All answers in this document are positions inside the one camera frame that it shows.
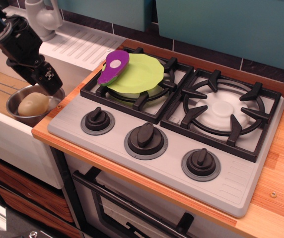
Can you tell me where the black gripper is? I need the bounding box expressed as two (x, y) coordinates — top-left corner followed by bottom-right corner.
(0, 15), (63, 95)

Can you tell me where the beige toy potato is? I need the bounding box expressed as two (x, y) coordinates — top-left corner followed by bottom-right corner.
(18, 92), (49, 117)

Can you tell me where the purple toy eggplant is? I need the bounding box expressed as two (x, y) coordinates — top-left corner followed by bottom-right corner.
(97, 50), (130, 86)

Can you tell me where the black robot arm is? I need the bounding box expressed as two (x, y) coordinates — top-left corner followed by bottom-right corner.
(0, 9), (63, 95)

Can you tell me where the small steel pot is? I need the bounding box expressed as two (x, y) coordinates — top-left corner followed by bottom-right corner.
(0, 82), (65, 127)

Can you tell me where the lime green plate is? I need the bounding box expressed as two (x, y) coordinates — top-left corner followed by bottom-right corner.
(107, 53), (164, 94)

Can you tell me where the grey toy faucet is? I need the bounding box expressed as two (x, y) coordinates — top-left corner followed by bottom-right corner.
(25, 0), (63, 42)

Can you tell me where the black left stove knob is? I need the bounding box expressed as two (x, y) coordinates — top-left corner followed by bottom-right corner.
(80, 107), (115, 136)

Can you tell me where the black left burner grate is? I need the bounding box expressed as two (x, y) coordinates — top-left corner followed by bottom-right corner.
(80, 47), (194, 123)

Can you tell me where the black burner grate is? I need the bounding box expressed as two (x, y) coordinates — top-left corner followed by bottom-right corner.
(160, 69), (284, 162)
(80, 47), (194, 123)

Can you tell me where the teal cabinet left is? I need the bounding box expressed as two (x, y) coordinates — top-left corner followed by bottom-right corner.
(58, 0), (153, 31)

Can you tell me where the teal cabinet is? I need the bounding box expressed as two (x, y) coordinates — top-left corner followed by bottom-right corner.
(58, 0), (153, 31)
(156, 0), (284, 69)

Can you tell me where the wooden drawer front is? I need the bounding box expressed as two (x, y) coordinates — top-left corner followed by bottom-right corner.
(0, 159), (81, 238)

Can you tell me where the grey toy stove top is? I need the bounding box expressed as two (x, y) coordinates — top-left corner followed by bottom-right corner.
(48, 91), (271, 217)

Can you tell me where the toy oven door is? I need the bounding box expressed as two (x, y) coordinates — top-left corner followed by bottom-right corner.
(65, 153), (234, 238)

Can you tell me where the black right stove knob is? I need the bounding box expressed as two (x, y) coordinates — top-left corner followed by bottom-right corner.
(181, 148), (221, 182)

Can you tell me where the white right burner disc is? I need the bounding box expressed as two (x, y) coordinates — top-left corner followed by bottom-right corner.
(188, 85), (258, 131)

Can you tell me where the black right burner grate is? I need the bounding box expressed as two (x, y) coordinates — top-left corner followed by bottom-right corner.
(160, 69), (284, 162)

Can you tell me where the teal cabinet right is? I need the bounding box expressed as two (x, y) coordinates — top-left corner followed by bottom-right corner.
(156, 0), (284, 69)

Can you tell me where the black oven door handle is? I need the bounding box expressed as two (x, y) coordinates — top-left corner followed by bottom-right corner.
(72, 171), (194, 238)

